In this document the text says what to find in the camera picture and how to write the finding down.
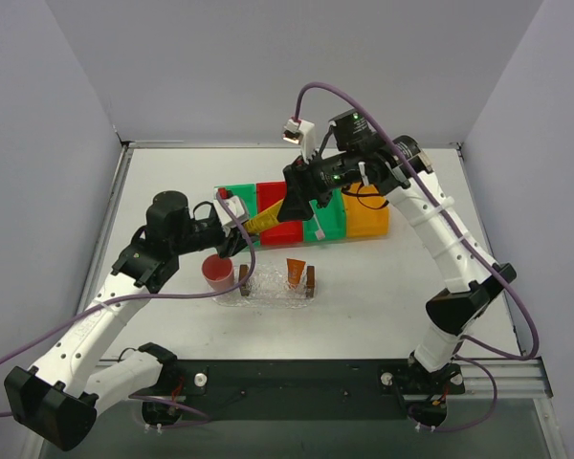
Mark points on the white toothbrush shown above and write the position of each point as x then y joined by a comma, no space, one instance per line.
319,232

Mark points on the right brown tray handle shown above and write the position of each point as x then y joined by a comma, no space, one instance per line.
310,281

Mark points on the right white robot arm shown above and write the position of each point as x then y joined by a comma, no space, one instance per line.
402,174

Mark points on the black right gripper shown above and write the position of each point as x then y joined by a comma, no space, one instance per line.
297,182

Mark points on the orange toothpaste tube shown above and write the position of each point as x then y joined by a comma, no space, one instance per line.
295,272

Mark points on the red plastic bin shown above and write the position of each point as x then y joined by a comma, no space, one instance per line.
287,233

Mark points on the pink plastic cup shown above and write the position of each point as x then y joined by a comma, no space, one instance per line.
218,272

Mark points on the left green plastic bin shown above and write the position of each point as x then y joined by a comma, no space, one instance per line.
247,193

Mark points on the right green plastic bin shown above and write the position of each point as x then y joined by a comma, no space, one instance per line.
332,219

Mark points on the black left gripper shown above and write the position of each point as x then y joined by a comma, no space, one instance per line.
227,238

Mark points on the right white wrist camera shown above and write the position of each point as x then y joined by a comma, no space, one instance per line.
303,134

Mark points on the left brown tray handle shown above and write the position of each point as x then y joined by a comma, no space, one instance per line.
244,285

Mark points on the aluminium table edge rail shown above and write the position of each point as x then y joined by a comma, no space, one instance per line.
198,168

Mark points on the front aluminium rail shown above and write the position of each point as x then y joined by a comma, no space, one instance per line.
502,378

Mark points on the brown tray handle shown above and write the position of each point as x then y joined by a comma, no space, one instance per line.
310,281
244,285

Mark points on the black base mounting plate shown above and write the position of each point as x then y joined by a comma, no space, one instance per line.
303,390

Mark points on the green plastic bin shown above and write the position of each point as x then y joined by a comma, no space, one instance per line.
247,193
332,219

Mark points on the clear textured glass tray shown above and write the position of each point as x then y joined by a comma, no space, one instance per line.
269,290

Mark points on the yellow toothpaste tube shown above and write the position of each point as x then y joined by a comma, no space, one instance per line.
267,219

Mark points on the orange plastic bin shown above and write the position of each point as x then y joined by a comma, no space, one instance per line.
367,213

